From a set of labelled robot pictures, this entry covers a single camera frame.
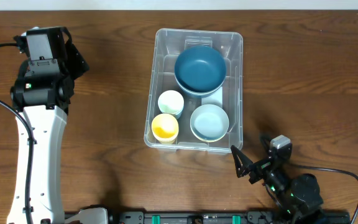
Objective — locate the dark blue bowl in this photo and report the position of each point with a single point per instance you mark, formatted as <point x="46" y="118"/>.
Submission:
<point x="199" y="94"/>
<point x="200" y="68"/>

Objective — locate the white label in bin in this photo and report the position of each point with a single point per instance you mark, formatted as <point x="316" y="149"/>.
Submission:
<point x="215" y="99"/>

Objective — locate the grey small bowl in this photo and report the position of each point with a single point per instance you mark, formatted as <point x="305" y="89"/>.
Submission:
<point x="209" y="121"/>

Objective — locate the yellow small bowl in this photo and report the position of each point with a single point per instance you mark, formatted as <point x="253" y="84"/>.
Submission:
<point x="208" y="139"/>

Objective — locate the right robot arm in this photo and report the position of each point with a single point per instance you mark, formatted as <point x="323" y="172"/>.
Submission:
<point x="299" y="199"/>

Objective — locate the cream cup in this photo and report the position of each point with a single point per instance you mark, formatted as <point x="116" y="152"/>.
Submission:
<point x="170" y="99"/>

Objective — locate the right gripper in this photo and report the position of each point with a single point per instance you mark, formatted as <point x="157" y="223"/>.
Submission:
<point x="257" y="170"/>

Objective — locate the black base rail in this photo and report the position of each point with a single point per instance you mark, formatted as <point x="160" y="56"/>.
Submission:
<point x="197" y="217"/>

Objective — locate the yellow cup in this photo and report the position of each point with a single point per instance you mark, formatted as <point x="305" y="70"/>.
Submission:
<point x="165" y="123"/>
<point x="167" y="142"/>

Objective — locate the pink cup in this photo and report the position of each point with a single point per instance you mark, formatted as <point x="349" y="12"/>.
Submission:
<point x="165" y="136"/>

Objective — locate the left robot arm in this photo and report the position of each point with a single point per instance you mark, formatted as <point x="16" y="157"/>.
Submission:
<point x="41" y="97"/>

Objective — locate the light blue cup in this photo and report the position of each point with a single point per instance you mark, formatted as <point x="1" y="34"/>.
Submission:
<point x="176" y="112"/>

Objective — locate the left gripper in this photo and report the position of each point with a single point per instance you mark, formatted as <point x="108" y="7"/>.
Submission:
<point x="77" y="59"/>

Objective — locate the clear plastic storage bin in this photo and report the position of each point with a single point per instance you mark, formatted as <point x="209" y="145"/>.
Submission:
<point x="169" y="44"/>

